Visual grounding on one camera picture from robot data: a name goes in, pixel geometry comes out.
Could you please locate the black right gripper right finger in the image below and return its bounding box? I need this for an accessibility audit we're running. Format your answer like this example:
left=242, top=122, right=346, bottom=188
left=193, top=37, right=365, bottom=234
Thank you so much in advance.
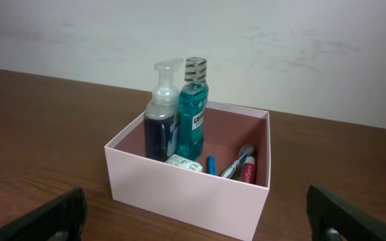
left=306, top=185, right=386, bottom=241

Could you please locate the blue white toothbrush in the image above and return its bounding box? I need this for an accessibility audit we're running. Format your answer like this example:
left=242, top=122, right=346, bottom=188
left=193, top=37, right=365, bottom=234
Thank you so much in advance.
left=220, top=145, right=255, bottom=179

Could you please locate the blue disposable razor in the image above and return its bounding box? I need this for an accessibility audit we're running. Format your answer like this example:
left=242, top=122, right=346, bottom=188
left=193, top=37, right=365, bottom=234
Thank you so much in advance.
left=207, top=156, right=217, bottom=175

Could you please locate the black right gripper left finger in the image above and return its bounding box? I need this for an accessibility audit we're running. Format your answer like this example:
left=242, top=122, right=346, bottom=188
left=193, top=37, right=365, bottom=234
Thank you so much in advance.
left=0, top=187, right=88, bottom=240

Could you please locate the green soap bar box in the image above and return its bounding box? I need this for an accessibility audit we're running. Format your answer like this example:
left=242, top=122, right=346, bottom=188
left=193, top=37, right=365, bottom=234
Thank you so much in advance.
left=165, top=154, right=203, bottom=172

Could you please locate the blue mouthwash bottle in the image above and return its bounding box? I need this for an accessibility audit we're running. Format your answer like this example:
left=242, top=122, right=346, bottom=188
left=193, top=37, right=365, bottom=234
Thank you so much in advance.
left=176, top=57, right=209, bottom=161

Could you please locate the pink open cardboard box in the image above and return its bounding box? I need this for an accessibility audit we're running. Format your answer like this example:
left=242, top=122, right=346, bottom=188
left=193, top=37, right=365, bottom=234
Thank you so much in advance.
left=105, top=102, right=271, bottom=240

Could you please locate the purple foam soap dispenser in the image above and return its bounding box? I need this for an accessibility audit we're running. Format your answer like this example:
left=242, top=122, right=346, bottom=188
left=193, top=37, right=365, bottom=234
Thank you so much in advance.
left=144, top=58, right=184, bottom=162

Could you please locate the green toothpaste tube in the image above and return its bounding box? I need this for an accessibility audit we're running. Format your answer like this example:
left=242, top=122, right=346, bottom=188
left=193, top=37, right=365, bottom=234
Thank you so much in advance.
left=239, top=156, right=256, bottom=184

